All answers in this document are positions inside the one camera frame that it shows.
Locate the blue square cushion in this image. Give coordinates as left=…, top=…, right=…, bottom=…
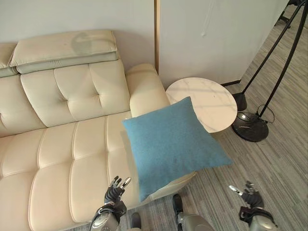
left=122, top=96, right=234, bottom=203

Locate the round white marble side table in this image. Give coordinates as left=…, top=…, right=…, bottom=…
left=165, top=77, right=238, bottom=134

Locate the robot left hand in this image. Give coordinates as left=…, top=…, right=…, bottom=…
left=103, top=176, right=132, bottom=205

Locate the cream leather sofa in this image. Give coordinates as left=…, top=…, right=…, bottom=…
left=0, top=29, right=197, bottom=223

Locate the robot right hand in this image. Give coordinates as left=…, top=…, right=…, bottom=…
left=228, top=180, right=265, bottom=209

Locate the beige wooden wall trim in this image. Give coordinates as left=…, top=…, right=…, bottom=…
left=154, top=0, right=161, bottom=74

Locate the black lamp power cable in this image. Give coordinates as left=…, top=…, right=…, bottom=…
left=256, top=104, right=275, bottom=125

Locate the black arc floor lamp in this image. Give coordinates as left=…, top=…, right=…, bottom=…
left=231, top=0, right=308, bottom=143

